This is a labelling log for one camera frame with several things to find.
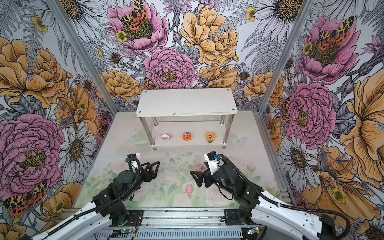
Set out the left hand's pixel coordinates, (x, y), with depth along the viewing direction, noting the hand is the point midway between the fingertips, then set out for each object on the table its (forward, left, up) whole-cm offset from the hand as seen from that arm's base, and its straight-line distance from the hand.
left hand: (155, 167), depth 78 cm
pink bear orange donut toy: (+21, -16, -2) cm, 26 cm away
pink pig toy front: (-8, -18, -10) cm, 22 cm away
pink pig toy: (+4, -23, -11) cm, 26 cm away
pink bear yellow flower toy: (+20, -30, -2) cm, 36 cm away
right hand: (-5, -22, +4) cm, 23 cm away
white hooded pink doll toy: (+19, -3, -1) cm, 20 cm away
